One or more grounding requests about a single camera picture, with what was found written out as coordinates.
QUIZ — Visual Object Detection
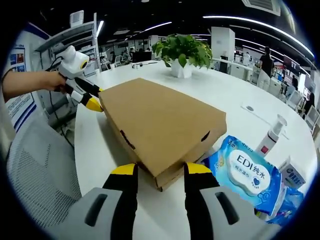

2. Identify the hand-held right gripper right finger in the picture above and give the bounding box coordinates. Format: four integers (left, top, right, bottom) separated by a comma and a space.
183, 161, 282, 240

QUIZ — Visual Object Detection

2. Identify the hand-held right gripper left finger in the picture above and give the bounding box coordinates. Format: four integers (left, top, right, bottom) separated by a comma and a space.
58, 162, 139, 240

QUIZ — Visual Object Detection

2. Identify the light blue wet wipes pack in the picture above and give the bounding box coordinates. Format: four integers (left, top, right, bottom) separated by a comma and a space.
201, 135, 283, 218

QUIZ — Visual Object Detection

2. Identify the brown cardboard shoe box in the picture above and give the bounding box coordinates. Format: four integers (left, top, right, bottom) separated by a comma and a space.
98, 77, 228, 193

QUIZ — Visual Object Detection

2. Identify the white spray bottle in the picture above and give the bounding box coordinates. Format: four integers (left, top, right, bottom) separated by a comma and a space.
254, 114, 288, 157

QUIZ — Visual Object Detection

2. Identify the small white carton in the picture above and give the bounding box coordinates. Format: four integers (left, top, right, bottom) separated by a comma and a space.
278, 156, 307, 190

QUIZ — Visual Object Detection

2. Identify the person's left hand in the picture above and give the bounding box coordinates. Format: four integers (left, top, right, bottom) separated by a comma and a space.
41, 71, 68, 94

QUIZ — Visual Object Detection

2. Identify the grey metal shelf rack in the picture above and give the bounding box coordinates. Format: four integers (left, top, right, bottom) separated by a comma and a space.
34, 12, 105, 76

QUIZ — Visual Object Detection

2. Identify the white ribbed appliance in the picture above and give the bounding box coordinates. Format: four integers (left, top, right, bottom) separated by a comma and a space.
69, 9, 85, 28

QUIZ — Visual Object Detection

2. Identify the grey mesh office chair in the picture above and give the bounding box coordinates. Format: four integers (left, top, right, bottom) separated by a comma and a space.
6, 117, 83, 228

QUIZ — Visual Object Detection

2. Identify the person's light shirt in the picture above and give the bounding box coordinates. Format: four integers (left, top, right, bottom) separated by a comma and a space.
0, 99, 16, 161

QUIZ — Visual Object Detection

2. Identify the green plant in white pot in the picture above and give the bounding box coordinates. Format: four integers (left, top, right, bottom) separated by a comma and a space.
151, 34, 213, 78

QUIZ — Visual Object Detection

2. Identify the white office chair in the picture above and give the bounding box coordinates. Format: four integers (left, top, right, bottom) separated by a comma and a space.
306, 106, 320, 131
287, 89, 305, 111

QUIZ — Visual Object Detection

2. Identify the white square pillar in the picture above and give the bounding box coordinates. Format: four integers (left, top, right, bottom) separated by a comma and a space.
211, 26, 236, 61

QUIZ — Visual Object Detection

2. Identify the long ceiling light strip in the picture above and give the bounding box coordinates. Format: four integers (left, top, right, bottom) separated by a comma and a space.
202, 15, 315, 58

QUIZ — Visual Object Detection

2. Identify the white ceiling air conditioner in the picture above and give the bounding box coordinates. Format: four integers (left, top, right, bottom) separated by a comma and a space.
241, 0, 282, 16

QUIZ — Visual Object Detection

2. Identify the black cable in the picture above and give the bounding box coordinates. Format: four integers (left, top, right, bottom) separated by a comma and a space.
46, 56, 76, 148

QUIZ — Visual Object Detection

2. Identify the blue white wall poster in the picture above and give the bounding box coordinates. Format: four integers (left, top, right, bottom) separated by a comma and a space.
6, 42, 38, 132

